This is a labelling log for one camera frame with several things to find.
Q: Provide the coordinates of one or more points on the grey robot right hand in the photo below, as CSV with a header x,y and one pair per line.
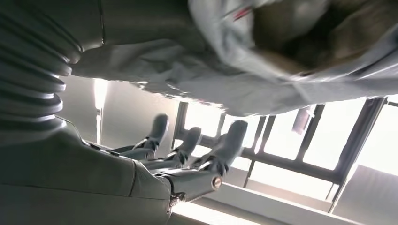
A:
x,y
77,180

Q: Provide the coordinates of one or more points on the white window sill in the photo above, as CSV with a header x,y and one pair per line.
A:
x,y
258,205

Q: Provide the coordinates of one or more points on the dark window frame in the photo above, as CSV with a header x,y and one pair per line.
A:
x,y
357,139

